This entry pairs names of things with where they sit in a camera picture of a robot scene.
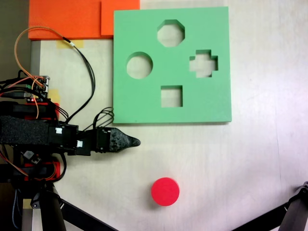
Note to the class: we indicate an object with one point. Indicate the green shape sorter board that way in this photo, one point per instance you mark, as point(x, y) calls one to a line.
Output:
point(144, 106)

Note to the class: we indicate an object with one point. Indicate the red table clamp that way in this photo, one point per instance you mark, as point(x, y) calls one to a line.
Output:
point(56, 107)
point(56, 168)

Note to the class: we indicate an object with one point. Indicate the small black circuit board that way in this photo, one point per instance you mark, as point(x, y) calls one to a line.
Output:
point(29, 155)

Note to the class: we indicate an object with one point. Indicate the red cylinder block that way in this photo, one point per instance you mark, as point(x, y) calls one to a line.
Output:
point(165, 191)

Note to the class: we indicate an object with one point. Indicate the black tripod leg tube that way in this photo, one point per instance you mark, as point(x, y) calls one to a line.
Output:
point(53, 214)
point(294, 216)

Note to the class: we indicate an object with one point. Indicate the large orange foam block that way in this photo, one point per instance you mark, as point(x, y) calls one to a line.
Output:
point(65, 19)

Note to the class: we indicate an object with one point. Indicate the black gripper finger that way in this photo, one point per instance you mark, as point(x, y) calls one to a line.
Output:
point(120, 142)

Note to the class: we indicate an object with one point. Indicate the yellow masking tape piece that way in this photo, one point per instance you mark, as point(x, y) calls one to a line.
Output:
point(27, 204)
point(79, 44)
point(55, 96)

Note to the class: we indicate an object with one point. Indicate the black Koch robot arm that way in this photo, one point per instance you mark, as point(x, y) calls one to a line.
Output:
point(24, 130)

